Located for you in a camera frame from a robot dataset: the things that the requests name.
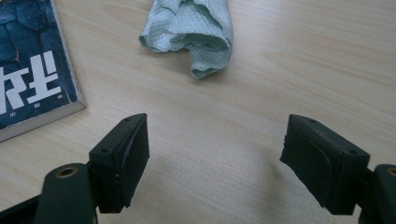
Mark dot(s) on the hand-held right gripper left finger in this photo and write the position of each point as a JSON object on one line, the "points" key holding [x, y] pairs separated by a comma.
{"points": [[123, 168]]}

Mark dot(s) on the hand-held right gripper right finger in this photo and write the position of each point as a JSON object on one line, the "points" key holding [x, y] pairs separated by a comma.
{"points": [[330, 168]]}

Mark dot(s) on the dark blue illustrated book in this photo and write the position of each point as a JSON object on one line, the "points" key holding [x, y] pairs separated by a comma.
{"points": [[31, 62]]}

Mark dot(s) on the light blue textured cloth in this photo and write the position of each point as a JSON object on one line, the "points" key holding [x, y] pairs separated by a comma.
{"points": [[193, 28]]}

